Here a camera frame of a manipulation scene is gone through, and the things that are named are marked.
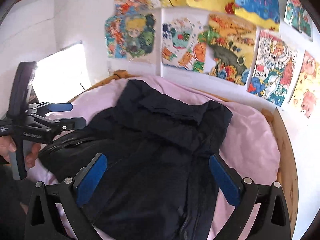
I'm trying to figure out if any black puffer jacket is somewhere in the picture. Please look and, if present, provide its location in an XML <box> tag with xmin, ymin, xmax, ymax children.
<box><xmin>39</xmin><ymin>80</ymin><xmax>232</xmax><ymax>239</ymax></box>

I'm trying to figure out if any person's left hand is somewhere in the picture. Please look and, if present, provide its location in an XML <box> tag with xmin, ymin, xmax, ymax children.
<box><xmin>0</xmin><ymin>135</ymin><xmax>41</xmax><ymax>169</ymax></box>

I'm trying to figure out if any pink duvet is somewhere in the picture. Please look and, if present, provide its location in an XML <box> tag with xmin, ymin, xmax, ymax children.
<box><xmin>26</xmin><ymin>74</ymin><xmax>281</xmax><ymax>240</ymax></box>

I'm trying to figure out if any swimming girl drawing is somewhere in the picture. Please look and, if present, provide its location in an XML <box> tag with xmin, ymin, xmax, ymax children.
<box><xmin>105</xmin><ymin>16</ymin><xmax>127</xmax><ymax>59</ymax></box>

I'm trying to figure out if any blond boy drawing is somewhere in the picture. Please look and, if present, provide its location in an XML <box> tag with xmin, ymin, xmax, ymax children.
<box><xmin>124</xmin><ymin>13</ymin><xmax>156</xmax><ymax>63</ymax></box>

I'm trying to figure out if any orange hair girl drawing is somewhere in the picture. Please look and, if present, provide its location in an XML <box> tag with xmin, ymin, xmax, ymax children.
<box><xmin>114</xmin><ymin>0</ymin><xmax>148</xmax><ymax>16</ymax></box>

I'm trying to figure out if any pink pigs drawing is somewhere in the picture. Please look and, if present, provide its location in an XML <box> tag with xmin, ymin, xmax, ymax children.
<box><xmin>289</xmin><ymin>51</ymin><xmax>319</xmax><ymax>118</ymax></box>

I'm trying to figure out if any fruit and cup drawing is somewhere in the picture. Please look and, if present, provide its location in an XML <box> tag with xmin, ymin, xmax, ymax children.
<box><xmin>162</xmin><ymin>17</ymin><xmax>208</xmax><ymax>73</ymax></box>

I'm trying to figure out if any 2024 dragon drawing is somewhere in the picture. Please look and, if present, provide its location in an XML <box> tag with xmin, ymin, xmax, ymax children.
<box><xmin>247</xmin><ymin>30</ymin><xmax>297</xmax><ymax>107</ymax></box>

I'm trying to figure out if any landscape hills drawing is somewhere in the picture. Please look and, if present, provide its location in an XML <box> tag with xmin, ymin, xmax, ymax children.
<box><xmin>207</xmin><ymin>13</ymin><xmax>257</xmax><ymax>86</ymax></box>

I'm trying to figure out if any red hair child drawing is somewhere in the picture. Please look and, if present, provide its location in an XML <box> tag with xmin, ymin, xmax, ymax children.
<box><xmin>284</xmin><ymin>0</ymin><xmax>313</xmax><ymax>42</ymax></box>

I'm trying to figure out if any pink jellyfish drawing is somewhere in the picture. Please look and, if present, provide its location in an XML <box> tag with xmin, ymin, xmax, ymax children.
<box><xmin>235</xmin><ymin>0</ymin><xmax>280</xmax><ymax>31</ymax></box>

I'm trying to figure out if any wooden bed frame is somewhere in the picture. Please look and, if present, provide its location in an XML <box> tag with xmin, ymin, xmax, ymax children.
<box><xmin>70</xmin><ymin>70</ymin><xmax>298</xmax><ymax>233</ymax></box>

